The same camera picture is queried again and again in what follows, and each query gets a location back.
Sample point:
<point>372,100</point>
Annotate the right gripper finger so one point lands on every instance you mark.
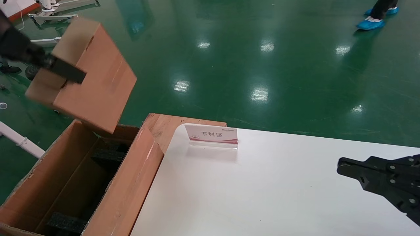
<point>393,167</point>
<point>400,193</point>

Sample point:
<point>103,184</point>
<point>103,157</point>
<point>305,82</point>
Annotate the white tube frame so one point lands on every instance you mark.
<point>19,139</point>

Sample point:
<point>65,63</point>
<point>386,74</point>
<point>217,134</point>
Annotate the large cardboard box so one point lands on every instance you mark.
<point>131,183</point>

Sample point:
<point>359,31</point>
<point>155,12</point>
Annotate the white panel orange edge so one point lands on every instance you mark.
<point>13,6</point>

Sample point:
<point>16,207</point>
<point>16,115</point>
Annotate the white floor bar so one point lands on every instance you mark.
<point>46,41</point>

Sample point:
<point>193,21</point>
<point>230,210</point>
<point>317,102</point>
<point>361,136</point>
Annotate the white stand base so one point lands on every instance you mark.
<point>48,7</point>

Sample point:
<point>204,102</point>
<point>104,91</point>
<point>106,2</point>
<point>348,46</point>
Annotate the black stand foot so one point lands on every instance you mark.
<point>11,69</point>

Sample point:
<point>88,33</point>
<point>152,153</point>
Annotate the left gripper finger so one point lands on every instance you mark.
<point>65,70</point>

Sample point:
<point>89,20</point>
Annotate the blue shoe cover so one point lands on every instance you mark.
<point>392,10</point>
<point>370,24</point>

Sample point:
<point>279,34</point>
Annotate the acrylic sign red white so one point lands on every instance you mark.
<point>213,134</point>

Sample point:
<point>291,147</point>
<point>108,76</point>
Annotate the small cardboard box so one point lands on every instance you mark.
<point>98,91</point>

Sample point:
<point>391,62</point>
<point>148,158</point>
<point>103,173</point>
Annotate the black foam block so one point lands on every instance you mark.
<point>108,155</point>
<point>65,223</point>

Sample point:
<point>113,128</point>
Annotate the person legs black trousers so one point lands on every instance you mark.
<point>382,8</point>

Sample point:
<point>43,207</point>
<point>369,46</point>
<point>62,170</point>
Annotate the white floor frame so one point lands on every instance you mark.
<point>42,17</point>

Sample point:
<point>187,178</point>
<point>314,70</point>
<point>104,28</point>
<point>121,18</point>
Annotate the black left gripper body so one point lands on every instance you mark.
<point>14,44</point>

